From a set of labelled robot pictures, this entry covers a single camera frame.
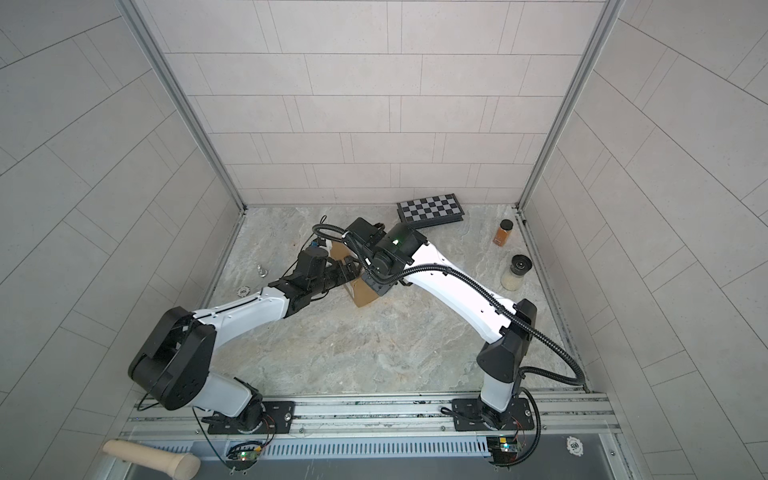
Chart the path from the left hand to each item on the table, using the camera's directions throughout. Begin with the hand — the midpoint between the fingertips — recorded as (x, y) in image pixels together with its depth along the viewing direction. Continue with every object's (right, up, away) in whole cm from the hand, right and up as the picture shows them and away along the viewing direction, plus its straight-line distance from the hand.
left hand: (361, 264), depth 87 cm
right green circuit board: (+35, -40, -19) cm, 57 cm away
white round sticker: (+52, -39, -20) cm, 68 cm away
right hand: (+7, -2, -15) cm, 17 cm away
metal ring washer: (-38, -9, +6) cm, 39 cm away
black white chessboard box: (+23, +17, +24) cm, 38 cm away
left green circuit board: (-22, -39, -23) cm, 50 cm away
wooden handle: (-35, -39, -25) cm, 58 cm away
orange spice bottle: (+47, +9, +15) cm, 50 cm away
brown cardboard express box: (+1, -8, -5) cm, 10 cm away
